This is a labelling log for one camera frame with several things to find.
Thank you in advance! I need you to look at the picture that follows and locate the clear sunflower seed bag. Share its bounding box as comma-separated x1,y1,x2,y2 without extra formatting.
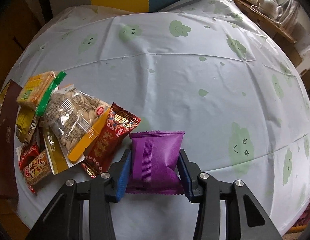
43,85,111,164

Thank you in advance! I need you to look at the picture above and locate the purple snack packet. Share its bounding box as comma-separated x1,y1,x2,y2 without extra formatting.
126,131,184,195

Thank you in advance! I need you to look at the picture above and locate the green cracker packet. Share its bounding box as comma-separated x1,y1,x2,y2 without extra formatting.
16,71,66,116

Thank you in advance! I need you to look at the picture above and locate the brown red snack packet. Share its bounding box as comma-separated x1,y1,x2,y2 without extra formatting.
23,150,52,193

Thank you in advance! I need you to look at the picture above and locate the white gold snack packet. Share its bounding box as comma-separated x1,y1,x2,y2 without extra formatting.
43,127,84,175

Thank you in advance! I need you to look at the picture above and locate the dark red patterned snack packet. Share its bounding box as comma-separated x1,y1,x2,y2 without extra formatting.
82,103,141,178

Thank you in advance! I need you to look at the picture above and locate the yellow silver snack packet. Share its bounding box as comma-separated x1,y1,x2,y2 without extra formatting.
16,107,40,144

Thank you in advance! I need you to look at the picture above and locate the maroon gift box gold interior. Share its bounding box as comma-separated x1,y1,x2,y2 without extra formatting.
0,80,22,199

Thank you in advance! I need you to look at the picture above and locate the light blue cloud tablecloth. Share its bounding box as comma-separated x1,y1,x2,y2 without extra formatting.
7,0,310,234

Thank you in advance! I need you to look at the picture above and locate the wooden side table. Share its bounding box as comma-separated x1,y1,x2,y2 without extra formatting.
233,0,296,44

